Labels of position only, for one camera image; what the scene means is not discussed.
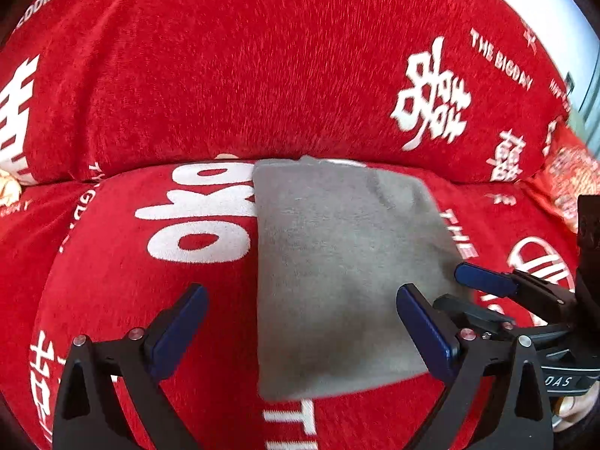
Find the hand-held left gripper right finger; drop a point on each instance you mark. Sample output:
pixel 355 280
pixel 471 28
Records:
pixel 426 333

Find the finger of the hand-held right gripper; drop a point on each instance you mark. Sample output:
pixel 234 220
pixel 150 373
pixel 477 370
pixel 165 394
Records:
pixel 473 311
pixel 487 280

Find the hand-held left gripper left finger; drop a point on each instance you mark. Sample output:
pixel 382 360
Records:
pixel 178 333

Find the grey small cloth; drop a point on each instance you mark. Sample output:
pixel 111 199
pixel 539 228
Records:
pixel 337 272

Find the person's right hand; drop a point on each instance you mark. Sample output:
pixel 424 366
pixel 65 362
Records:
pixel 574 410

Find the red bedspread with white print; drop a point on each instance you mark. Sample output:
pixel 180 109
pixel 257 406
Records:
pixel 140 281

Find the orange red patterned cloth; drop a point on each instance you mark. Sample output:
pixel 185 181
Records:
pixel 562 173

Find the pale yellow garment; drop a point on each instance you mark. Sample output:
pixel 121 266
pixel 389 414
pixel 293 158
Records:
pixel 8 192

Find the red patterned blanket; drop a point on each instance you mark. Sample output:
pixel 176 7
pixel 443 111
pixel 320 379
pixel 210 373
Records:
pixel 281 65

